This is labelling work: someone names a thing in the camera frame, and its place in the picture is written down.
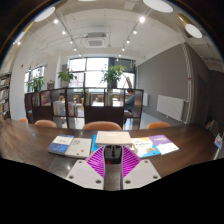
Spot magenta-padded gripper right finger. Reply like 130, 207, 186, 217
120, 145, 162, 191

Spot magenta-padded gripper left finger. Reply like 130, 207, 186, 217
65, 145, 108, 192

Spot small black charger block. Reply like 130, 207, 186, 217
104, 144, 123, 166

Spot white illustrated picture book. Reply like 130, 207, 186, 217
130, 136, 162, 159

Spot white book with red mark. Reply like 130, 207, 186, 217
64, 137, 93, 159

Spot purple and white book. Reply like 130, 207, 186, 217
148, 134, 180, 156

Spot dark blue book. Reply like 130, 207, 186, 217
47, 134, 75, 156

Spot grey-white hardcover book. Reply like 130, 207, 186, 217
95, 130, 134, 147

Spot orange chairs group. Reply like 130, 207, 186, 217
18, 117, 172, 132

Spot dark wooden shelf unit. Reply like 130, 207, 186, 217
24, 87, 145, 130

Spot person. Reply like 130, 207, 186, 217
124, 87, 136, 116

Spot blue and white book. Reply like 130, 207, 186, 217
213, 133, 224, 150

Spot medium green potted plant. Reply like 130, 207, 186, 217
57, 68, 78, 88

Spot small green potted plant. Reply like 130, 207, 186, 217
28, 75, 47, 93

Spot large green potted plant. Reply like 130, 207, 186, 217
99, 64, 128, 89

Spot ceiling air conditioner unit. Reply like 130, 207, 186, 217
84, 32, 109, 49

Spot round white ceiling lamps group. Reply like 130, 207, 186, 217
33, 0, 204, 39

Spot ceiling spotlights group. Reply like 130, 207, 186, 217
16, 14, 148, 59

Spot large white wall radiator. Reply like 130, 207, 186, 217
156, 94, 186, 122

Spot small white wall radiator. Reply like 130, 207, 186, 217
142, 92, 150, 108

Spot tall wall bookshelf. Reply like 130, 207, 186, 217
0, 71, 13, 123

